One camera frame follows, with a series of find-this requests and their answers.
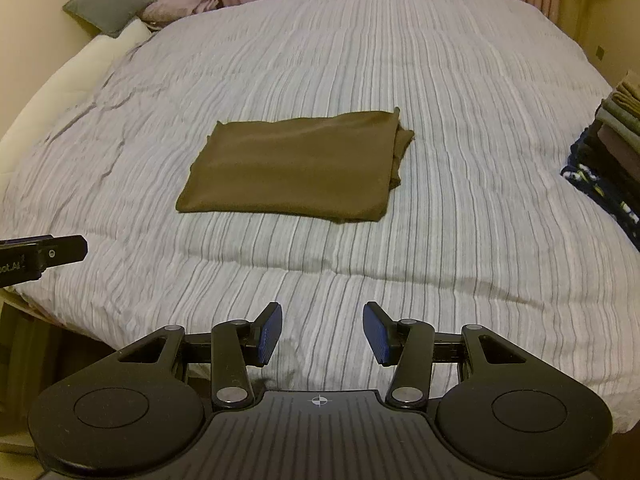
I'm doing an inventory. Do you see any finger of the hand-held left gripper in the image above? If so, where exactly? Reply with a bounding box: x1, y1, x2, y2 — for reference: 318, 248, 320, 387
37, 234, 89, 268

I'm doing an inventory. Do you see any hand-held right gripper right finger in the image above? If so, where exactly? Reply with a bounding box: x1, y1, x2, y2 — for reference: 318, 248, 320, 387
362, 302, 528, 411

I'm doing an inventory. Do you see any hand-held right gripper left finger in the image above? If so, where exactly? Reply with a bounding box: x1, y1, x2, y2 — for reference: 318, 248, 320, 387
117, 302, 284, 411

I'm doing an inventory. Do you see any brown garment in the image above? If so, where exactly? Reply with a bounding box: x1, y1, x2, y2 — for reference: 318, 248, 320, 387
175, 106, 416, 223

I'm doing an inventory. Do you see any stack of folded clothes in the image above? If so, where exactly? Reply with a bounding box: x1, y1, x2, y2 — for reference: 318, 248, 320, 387
592, 71, 640, 186

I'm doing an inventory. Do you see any cream pillow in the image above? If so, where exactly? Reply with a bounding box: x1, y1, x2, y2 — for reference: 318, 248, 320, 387
0, 20, 154, 173

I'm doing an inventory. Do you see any beige padded headboard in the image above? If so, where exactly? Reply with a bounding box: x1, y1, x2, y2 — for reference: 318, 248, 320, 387
0, 0, 166, 136

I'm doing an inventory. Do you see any white striped bed blanket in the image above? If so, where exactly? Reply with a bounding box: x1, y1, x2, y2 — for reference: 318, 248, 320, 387
0, 0, 640, 418

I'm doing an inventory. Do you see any grey pillow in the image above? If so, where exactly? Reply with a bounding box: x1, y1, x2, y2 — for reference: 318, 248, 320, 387
62, 0, 152, 39

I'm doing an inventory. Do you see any dark blue printed blanket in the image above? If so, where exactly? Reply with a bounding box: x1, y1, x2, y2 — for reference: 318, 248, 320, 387
560, 130, 640, 252

